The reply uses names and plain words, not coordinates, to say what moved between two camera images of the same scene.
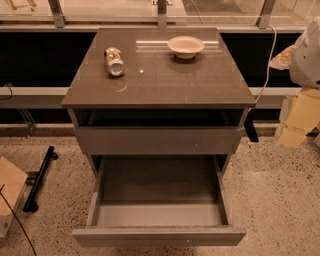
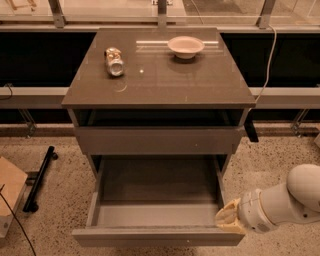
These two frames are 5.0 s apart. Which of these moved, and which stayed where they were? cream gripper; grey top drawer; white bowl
Moved: cream gripper
Stayed: white bowl; grey top drawer
